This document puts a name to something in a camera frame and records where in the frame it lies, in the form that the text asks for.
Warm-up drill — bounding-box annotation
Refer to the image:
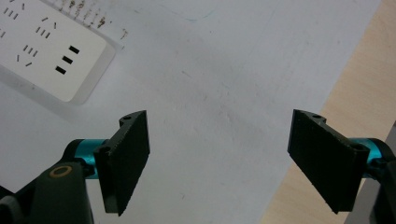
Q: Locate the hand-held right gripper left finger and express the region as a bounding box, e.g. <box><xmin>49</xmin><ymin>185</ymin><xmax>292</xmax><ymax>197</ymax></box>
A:
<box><xmin>64</xmin><ymin>109</ymin><xmax>151</xmax><ymax>217</ymax></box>

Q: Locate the white paper sheet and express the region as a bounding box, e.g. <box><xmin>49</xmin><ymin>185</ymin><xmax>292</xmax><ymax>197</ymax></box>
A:
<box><xmin>0</xmin><ymin>0</ymin><xmax>383</xmax><ymax>224</ymax></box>

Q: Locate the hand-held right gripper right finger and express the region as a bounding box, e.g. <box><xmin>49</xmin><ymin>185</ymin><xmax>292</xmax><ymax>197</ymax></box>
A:
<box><xmin>287</xmin><ymin>108</ymin><xmax>396</xmax><ymax>215</ymax></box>

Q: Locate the white power strip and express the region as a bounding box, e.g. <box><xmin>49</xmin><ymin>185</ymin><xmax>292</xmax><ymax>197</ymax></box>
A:
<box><xmin>0</xmin><ymin>0</ymin><xmax>117</xmax><ymax>105</ymax></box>

